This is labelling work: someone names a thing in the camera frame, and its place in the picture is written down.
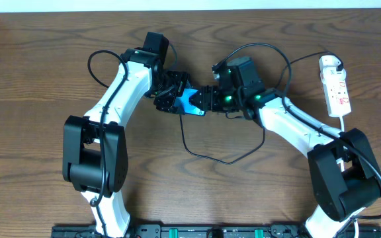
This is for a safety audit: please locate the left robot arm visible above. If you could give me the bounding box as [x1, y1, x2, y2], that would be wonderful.
[62, 32, 189, 237]

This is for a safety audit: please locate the black USB charging cable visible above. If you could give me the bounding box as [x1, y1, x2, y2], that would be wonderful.
[179, 50, 345, 165]

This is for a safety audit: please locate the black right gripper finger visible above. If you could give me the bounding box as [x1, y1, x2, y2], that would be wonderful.
[189, 99, 206, 114]
[190, 87, 205, 101]

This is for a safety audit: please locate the white power strip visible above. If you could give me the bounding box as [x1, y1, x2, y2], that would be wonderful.
[320, 67, 351, 118]

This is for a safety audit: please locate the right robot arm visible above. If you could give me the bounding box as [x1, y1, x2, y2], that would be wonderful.
[189, 56, 381, 237]

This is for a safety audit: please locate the blue Galaxy smartphone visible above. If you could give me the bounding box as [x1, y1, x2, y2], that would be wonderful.
[173, 89, 206, 116]

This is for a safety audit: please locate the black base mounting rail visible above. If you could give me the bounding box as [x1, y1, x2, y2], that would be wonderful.
[50, 224, 381, 238]

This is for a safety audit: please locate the white USB charger plug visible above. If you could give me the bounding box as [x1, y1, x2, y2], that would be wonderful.
[319, 54, 344, 73]

